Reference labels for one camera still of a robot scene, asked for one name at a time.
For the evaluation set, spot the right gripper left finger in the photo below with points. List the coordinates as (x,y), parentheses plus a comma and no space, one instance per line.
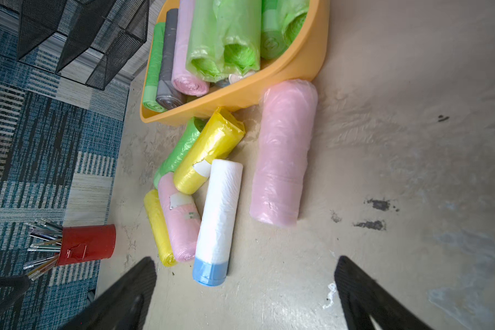
(124,305)

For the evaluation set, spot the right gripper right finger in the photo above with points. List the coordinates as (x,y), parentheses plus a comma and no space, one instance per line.
(366,304)

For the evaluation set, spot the pink roll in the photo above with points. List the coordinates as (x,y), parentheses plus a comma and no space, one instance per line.
(184,81)
(288,115)
(182,218)

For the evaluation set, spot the grey roll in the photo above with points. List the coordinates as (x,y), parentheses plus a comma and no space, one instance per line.
(167,96)

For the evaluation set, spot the light green roll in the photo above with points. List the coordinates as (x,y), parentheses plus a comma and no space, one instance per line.
(292,15)
(205,56)
(239,33)

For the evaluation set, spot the thin dark green roll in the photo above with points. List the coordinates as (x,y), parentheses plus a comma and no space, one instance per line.
(272,40)

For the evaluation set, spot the small yellow roll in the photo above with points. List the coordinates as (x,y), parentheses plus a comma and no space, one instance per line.
(159,230)

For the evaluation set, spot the white roll blue end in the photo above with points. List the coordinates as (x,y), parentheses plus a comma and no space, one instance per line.
(218,222)

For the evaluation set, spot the yellow roll near box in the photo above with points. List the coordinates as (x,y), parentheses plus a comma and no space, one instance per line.
(221,134)

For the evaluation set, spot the green roll near box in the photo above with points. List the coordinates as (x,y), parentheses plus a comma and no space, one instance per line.
(192,131)

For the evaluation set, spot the yellow plastic storage box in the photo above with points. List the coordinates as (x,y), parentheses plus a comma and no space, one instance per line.
(302,60)

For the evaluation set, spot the red pencil cup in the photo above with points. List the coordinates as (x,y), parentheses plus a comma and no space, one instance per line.
(67,245)

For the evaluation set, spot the black mesh shelf rack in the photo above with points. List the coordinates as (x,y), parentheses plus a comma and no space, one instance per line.
(116,29)

